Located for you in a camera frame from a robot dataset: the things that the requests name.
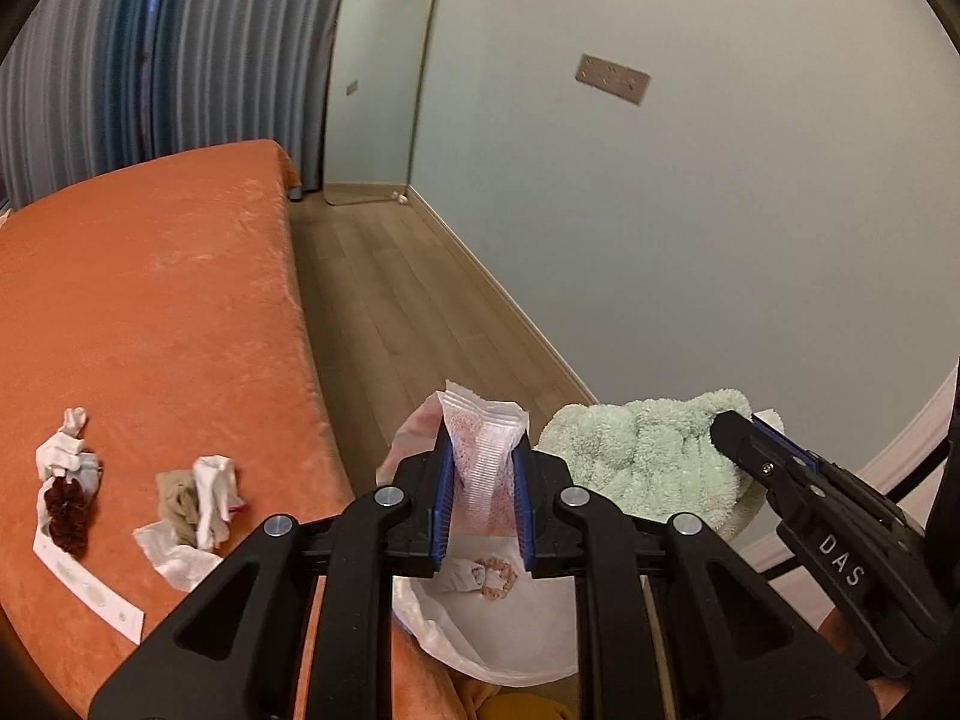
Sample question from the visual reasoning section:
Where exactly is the black cable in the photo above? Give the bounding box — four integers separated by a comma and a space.
885, 360, 960, 500

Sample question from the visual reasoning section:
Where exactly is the white twisted tissue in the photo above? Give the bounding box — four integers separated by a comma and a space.
34, 407, 102, 500

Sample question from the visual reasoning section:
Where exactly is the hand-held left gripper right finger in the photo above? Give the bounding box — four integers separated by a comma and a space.
513, 444, 878, 720

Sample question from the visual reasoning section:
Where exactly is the white pink mesh packet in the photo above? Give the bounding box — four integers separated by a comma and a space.
437, 381, 532, 533

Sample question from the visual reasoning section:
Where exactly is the dark red scrunchie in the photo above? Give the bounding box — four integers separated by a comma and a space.
39, 478, 89, 557

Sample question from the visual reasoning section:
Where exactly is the white crumpled cloth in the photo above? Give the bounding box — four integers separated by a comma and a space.
191, 455, 245, 550

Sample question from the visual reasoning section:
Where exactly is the brown wall outlet panel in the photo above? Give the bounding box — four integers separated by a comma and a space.
576, 54, 652, 106

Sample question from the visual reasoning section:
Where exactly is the grey pleated curtain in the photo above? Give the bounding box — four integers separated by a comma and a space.
0, 0, 353, 200

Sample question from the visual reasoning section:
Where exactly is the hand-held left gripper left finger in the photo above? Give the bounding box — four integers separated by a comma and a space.
88, 435, 458, 720

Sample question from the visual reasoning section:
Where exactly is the gold-framed standing mirror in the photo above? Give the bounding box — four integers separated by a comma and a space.
322, 0, 440, 207

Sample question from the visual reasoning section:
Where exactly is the beige sock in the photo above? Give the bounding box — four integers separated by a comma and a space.
156, 469, 203, 545

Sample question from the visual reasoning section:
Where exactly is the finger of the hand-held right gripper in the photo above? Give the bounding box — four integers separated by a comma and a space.
750, 414, 833, 477
709, 409, 800, 500

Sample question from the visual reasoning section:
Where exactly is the green fluffy towel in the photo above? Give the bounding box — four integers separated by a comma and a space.
540, 388, 785, 541

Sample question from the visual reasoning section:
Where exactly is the white bag-lined bin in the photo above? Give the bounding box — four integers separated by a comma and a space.
375, 390, 593, 691

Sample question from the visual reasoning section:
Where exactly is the yellow cloth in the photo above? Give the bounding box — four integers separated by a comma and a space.
480, 694, 578, 720

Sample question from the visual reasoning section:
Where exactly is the beige scrunchie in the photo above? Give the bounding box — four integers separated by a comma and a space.
476, 556, 520, 601

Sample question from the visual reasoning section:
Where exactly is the small white crumpled tissue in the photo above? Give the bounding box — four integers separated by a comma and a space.
439, 559, 488, 595

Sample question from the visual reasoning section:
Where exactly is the orange bed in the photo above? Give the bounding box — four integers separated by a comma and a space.
0, 139, 481, 720

